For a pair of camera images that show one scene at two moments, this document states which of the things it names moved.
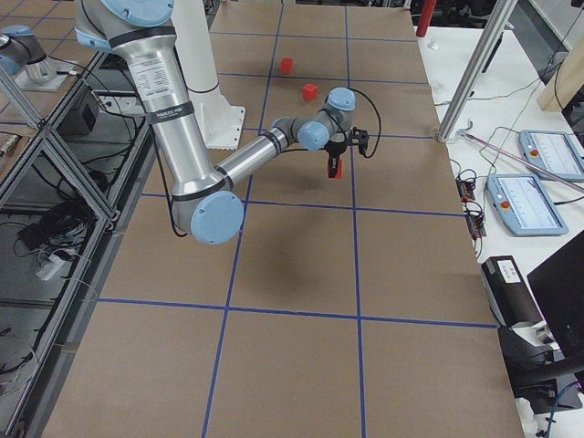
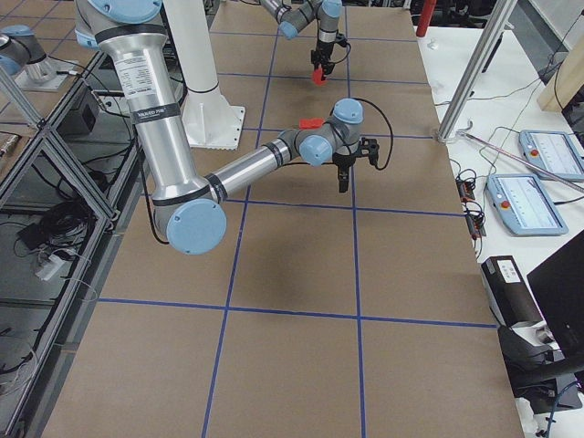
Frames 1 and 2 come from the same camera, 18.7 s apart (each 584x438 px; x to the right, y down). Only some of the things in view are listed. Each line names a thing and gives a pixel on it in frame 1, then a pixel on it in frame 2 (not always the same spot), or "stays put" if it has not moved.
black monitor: (558, 286) stays put
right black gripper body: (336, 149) -> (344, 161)
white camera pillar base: (221, 123) stays put
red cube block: (286, 65) -> (317, 78)
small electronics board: (475, 221) stays put
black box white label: (509, 298) stays put
